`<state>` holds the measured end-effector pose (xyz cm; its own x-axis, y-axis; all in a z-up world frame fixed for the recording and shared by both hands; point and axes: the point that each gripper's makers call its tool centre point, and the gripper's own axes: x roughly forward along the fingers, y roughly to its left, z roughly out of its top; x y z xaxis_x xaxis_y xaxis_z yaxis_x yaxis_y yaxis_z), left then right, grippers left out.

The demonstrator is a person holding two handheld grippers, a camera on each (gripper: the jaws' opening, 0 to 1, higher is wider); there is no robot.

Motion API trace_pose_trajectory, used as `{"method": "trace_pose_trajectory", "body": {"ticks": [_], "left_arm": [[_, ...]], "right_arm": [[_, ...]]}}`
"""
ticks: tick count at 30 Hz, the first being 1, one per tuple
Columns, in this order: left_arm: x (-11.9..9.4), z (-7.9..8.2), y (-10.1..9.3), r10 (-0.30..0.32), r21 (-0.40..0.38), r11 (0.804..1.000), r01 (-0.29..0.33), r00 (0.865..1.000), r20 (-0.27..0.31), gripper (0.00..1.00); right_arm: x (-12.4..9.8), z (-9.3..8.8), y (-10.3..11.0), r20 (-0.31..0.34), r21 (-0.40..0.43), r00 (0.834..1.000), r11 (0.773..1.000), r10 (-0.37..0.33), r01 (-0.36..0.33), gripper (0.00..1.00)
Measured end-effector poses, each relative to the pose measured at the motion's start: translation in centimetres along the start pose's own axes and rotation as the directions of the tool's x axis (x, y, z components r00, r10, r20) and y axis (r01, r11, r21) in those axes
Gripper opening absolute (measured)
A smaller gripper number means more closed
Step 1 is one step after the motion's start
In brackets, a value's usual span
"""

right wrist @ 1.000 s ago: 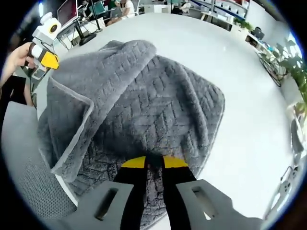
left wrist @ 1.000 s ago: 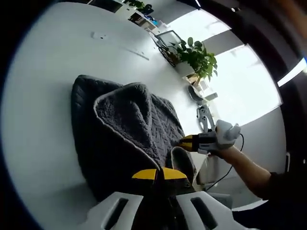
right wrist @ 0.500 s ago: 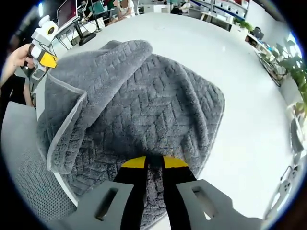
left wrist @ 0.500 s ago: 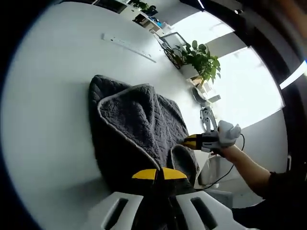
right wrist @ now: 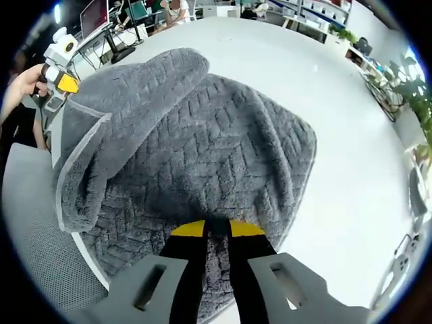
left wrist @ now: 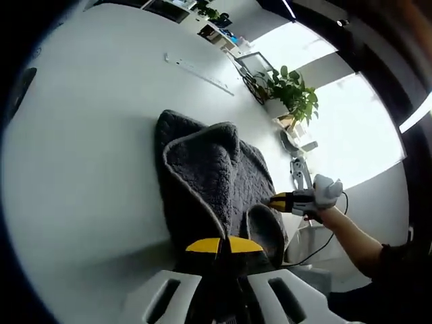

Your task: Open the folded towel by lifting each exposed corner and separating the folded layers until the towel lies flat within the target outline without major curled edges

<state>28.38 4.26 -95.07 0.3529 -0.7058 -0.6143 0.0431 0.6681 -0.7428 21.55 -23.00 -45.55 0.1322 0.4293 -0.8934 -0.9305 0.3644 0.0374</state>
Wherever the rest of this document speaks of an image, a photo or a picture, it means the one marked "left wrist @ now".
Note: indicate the dark grey towel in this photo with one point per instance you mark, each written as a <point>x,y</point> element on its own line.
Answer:
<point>202,175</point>

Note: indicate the person's right hand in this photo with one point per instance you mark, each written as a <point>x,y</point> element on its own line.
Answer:
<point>320,216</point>

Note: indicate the white game controller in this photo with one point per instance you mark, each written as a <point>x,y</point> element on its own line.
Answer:
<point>298,172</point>

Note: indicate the grey white headset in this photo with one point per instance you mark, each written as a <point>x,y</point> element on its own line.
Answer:
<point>288,141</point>

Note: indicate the large potted green plant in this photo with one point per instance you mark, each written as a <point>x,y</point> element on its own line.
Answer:
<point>290,91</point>

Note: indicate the person's dark clothing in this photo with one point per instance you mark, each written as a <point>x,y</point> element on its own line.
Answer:
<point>388,287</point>

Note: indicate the long ceiling light strip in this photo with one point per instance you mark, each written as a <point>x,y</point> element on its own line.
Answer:
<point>415,118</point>

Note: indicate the grey framed board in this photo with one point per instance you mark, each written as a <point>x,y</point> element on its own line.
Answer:
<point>253,55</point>

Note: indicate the small potted green plant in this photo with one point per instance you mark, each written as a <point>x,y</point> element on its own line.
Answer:
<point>209,10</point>

